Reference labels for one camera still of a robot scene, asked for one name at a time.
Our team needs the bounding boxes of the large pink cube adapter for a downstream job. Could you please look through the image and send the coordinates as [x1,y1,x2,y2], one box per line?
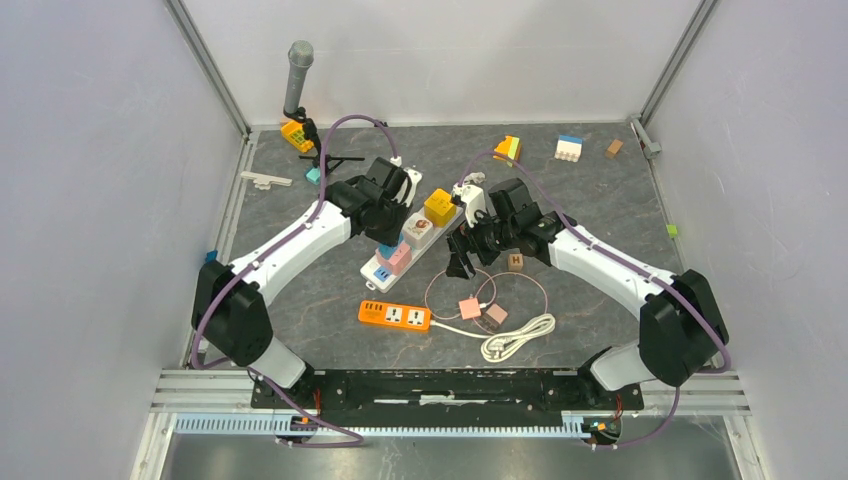
[375,241,412,276]

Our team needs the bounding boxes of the thin pink usb cable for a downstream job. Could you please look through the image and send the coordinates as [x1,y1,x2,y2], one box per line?
[423,266,550,333]

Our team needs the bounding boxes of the yellow cube socket adapter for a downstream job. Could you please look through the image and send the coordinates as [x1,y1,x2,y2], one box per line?
[424,188,457,228]

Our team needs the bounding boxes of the brown wooden block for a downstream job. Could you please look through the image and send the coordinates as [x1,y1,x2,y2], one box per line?
[605,139,624,159]

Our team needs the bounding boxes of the orange green toy blocks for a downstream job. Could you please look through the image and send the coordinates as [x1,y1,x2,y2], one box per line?
[493,135,521,167]

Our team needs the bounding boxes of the orange power strip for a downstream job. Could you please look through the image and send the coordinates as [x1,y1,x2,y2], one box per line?
[357,300,432,333]

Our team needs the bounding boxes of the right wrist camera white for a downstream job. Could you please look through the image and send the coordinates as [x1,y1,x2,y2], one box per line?
[451,172,488,228]

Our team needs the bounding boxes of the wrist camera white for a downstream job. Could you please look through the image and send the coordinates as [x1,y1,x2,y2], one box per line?
[389,156,423,207]
[451,172,488,228]

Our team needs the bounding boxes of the small pink charger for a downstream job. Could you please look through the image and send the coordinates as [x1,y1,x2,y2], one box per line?
[458,297,482,320]

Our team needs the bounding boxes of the wooden letter cube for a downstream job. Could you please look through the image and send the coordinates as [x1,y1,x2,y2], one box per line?
[507,253,525,272]

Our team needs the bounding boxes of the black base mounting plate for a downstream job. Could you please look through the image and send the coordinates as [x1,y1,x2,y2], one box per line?
[286,368,644,427]

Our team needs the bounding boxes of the white flat plastic piece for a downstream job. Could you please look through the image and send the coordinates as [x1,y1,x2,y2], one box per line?
[240,171,292,190]

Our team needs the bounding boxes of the white cube socket adapter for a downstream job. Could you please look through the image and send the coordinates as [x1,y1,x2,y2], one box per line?
[402,212,435,250]

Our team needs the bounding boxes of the dusty pink usb adapter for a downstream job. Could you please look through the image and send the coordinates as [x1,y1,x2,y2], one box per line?
[479,303,508,332]

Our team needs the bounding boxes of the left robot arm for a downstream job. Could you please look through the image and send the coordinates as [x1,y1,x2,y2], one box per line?
[191,158,422,408]

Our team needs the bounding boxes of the white multicolour power strip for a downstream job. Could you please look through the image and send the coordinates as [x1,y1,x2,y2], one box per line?
[360,207,463,293]

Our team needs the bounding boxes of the grey microphone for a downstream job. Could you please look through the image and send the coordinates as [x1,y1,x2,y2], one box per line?
[283,40,315,118]

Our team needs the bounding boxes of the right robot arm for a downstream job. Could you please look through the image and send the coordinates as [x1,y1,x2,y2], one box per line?
[446,178,731,408]

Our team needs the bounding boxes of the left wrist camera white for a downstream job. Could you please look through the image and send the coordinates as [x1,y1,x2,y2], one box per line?
[389,156,423,207]

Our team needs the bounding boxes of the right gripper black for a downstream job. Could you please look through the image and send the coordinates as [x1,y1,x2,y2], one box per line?
[446,203,518,280]

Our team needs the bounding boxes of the white blue toy block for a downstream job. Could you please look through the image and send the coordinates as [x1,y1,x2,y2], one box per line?
[554,135,583,162]

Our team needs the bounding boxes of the white coiled orange-strip cable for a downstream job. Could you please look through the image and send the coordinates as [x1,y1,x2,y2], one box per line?
[430,313,557,364]

